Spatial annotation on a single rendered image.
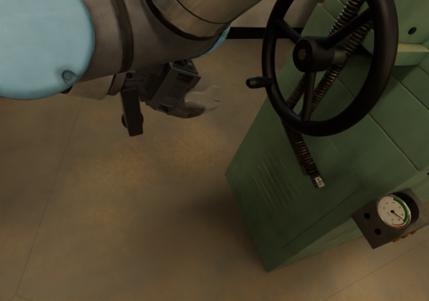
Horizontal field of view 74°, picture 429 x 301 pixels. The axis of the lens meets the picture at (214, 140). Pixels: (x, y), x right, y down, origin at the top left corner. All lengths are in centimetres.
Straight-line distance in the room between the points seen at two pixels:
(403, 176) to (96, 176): 101
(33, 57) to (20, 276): 94
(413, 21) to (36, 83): 51
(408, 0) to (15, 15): 50
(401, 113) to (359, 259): 89
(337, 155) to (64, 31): 65
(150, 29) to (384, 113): 52
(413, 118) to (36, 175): 118
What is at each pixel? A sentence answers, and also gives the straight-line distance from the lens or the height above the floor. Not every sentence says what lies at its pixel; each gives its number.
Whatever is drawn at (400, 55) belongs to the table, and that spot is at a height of 86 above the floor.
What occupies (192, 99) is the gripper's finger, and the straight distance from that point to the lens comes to 47.
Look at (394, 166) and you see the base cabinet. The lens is 67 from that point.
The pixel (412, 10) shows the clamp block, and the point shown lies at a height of 92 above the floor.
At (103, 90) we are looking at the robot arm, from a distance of 38.
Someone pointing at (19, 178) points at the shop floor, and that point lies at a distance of 126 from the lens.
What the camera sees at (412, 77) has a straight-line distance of 64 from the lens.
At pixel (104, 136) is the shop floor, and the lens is 134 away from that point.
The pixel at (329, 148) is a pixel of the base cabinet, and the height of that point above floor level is 57.
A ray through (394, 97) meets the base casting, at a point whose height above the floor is 77.
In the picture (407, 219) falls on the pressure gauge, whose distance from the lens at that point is 61.
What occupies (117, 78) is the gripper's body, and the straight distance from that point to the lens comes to 39.
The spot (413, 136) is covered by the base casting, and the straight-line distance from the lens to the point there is 65.
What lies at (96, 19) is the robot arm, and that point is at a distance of 25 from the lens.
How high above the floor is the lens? 104
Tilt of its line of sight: 48 degrees down
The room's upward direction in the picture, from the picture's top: 23 degrees clockwise
